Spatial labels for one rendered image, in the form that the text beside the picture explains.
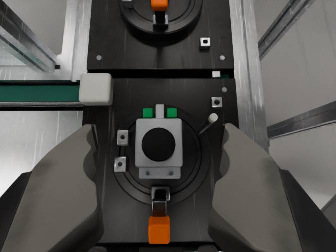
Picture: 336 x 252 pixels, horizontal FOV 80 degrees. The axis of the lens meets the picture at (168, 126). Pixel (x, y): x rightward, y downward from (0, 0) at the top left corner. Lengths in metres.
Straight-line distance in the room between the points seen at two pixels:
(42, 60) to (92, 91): 0.09
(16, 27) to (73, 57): 0.09
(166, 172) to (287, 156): 0.32
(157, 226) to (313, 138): 0.40
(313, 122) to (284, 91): 0.21
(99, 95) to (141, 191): 0.15
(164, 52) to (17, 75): 0.24
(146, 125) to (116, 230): 0.18
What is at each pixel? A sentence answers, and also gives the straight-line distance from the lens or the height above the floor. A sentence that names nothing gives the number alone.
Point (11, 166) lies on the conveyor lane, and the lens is 0.44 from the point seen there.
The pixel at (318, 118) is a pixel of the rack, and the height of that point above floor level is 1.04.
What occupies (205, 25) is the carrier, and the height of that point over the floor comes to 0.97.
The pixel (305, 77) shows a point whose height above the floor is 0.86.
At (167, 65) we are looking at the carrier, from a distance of 0.34.
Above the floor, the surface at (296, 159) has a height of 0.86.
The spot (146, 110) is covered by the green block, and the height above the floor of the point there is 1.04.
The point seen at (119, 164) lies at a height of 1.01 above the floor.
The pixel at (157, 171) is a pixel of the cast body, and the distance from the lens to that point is 0.22.
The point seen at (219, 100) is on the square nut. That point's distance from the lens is 0.32.
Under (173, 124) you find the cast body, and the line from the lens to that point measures 0.19.
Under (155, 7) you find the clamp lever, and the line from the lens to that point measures 0.28.
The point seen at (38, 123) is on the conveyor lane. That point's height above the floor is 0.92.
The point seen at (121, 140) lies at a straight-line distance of 0.27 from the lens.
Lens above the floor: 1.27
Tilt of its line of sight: 79 degrees down
